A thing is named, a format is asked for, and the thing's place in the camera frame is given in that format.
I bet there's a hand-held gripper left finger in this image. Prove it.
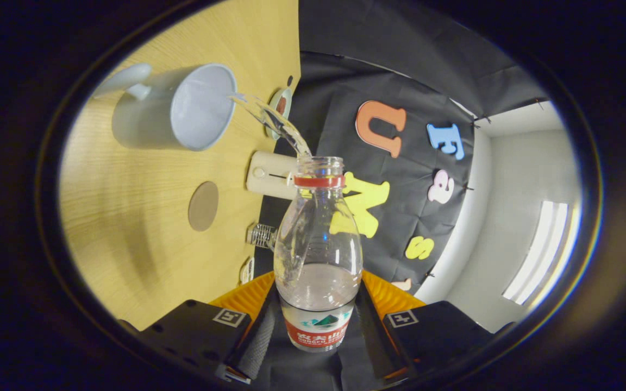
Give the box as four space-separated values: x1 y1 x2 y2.
120 272 278 383

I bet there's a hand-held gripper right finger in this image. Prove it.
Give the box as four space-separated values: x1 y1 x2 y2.
358 270 515 381

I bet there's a clear plastic juice bottle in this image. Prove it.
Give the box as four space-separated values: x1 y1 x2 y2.
273 156 364 354

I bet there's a round brown coaster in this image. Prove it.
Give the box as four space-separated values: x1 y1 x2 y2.
188 181 220 232

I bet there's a white cup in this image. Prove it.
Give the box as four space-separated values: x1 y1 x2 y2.
91 62 237 152

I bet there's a white toaster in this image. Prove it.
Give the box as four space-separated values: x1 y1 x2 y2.
246 150 300 200

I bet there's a wooden table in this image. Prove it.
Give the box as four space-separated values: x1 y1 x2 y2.
59 0 302 332

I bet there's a large ceiling light panel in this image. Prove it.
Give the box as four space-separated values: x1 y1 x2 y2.
502 201 580 306

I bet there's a pale green plate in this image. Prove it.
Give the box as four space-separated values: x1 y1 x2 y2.
267 87 293 141

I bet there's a black backdrop cloth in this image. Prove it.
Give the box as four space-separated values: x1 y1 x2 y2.
253 0 550 390

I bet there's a metal wire holder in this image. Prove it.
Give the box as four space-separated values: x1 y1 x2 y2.
247 223 277 250

